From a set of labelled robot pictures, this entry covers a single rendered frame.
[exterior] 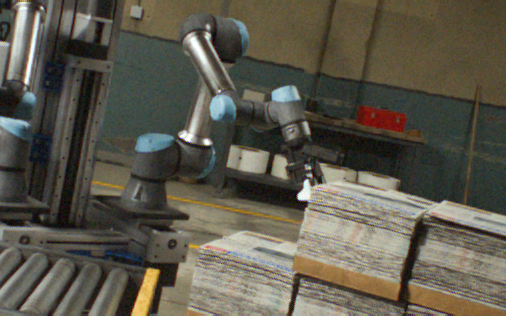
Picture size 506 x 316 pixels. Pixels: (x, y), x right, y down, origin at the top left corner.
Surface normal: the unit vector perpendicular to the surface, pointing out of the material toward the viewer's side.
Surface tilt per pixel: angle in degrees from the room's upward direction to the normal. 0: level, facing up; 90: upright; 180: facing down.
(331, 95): 90
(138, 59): 90
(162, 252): 90
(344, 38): 90
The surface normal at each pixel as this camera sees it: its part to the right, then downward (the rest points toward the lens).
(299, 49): 0.02, 0.12
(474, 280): -0.34, 0.04
